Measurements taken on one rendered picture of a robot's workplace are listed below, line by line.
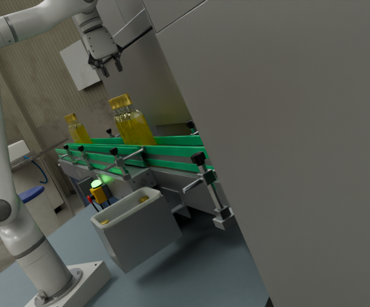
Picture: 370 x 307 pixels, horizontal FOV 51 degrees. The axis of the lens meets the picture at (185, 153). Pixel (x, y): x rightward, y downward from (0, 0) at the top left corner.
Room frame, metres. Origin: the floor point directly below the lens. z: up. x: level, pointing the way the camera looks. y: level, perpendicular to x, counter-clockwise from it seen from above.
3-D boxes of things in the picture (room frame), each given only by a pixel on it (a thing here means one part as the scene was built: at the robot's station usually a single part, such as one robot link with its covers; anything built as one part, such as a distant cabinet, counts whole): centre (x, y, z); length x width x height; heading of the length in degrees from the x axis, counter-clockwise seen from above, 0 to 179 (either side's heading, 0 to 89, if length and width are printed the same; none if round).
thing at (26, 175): (5.93, 2.56, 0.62); 2.57 x 0.64 x 1.24; 53
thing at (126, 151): (2.23, 0.49, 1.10); 1.75 x 0.01 x 0.08; 23
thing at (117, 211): (1.22, 0.25, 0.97); 0.22 x 0.17 x 0.09; 113
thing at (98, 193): (1.74, 0.43, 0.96); 0.07 x 0.07 x 0.07; 23
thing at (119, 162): (1.37, 0.20, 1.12); 0.17 x 0.03 x 0.12; 113
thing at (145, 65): (1.34, -0.09, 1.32); 0.90 x 0.03 x 0.34; 23
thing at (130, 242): (1.23, 0.23, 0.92); 0.27 x 0.17 x 0.15; 113
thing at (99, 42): (1.49, 0.12, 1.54); 0.10 x 0.07 x 0.11; 112
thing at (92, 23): (1.49, 0.12, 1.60); 0.09 x 0.08 x 0.03; 112
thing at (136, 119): (1.49, 0.12, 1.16); 0.06 x 0.06 x 0.21; 22
